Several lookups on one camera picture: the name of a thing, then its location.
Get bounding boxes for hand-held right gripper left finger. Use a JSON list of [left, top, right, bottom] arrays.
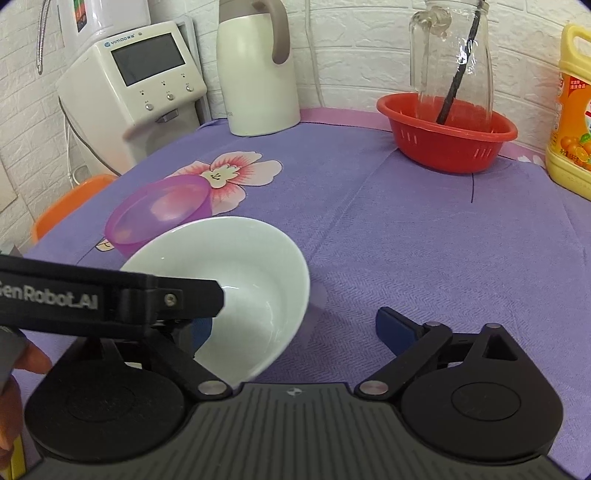
[[76, 318, 233, 400]]

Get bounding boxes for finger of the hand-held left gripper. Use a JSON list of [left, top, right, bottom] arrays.
[[110, 272, 227, 326]]

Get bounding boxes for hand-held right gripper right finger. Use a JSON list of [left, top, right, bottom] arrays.
[[355, 306, 527, 400]]

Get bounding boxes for white bowl with red pattern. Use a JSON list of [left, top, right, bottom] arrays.
[[119, 216, 311, 391]]

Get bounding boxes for person's left hand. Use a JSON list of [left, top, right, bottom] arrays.
[[0, 340, 52, 469]]

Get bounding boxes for orange chair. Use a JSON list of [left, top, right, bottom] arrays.
[[31, 174, 118, 243]]

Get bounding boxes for purple floral tablecloth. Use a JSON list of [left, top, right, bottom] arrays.
[[9, 107, 591, 469]]

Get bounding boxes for purple plastic bowl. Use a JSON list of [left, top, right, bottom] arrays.
[[104, 176, 213, 259]]

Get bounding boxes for white dispenser with screen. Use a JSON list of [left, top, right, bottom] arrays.
[[56, 20, 208, 176]]

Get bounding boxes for red plastic basket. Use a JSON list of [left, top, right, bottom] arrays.
[[376, 92, 519, 174]]

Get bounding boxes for white thermos jug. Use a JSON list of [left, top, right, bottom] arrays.
[[216, 0, 302, 137]]

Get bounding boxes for black stirring stick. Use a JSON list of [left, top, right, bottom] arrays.
[[436, 0, 489, 125]]

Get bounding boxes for yellow detergent bottle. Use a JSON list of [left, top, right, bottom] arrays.
[[546, 23, 591, 201]]

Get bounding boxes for glass pitcher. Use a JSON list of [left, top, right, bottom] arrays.
[[408, 0, 495, 130]]

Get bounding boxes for tall white water purifier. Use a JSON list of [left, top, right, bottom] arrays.
[[55, 0, 153, 61]]

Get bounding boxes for grey flexible hose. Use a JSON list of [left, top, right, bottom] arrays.
[[34, 0, 51, 75]]

